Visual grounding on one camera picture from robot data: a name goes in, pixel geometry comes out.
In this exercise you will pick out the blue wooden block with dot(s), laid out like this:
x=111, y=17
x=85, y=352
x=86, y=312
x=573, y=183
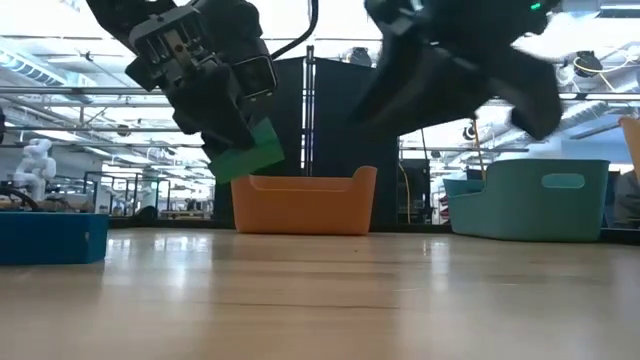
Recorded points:
x=50, y=240

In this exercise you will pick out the teal plastic bin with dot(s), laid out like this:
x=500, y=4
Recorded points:
x=525, y=215

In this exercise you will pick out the black equipment cabinet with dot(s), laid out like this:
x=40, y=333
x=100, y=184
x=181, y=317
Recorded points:
x=419, y=195

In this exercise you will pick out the green wooden block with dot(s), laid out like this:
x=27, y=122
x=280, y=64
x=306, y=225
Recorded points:
x=250, y=160

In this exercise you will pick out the orange plastic bin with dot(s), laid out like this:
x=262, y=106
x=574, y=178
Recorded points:
x=305, y=210

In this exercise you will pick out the white humanoid robot figure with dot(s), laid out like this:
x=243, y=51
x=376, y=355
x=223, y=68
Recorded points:
x=35, y=167

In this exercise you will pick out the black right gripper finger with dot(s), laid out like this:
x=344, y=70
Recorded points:
x=415, y=95
x=537, y=100

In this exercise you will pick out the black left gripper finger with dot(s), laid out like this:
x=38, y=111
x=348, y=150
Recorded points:
x=215, y=110
x=217, y=147

